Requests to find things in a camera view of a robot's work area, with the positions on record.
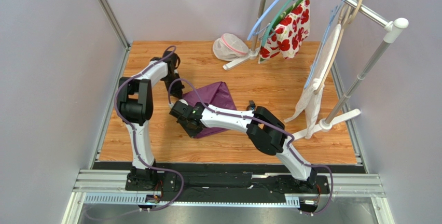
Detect blue thin wire hanger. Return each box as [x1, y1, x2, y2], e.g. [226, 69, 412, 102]
[303, 0, 345, 89]

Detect white towel on hanger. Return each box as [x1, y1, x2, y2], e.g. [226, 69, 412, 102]
[284, 24, 342, 139]

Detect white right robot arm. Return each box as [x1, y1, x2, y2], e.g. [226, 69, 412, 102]
[170, 100, 317, 187]

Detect purple cloth napkin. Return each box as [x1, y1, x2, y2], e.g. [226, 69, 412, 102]
[181, 81, 238, 139]

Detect white mesh laundry bag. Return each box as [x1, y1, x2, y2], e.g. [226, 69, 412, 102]
[212, 33, 249, 62]

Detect red poppy floral cloth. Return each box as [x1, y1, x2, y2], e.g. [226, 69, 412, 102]
[258, 0, 311, 64]

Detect metal clothes rack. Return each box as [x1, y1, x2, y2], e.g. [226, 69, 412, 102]
[223, 0, 409, 141]

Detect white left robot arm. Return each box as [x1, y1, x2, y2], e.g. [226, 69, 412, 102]
[114, 49, 184, 189]

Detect light blue plastic hanger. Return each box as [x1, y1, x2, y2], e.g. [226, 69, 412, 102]
[247, 0, 295, 41]

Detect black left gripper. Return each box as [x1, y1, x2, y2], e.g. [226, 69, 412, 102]
[161, 72, 184, 100]

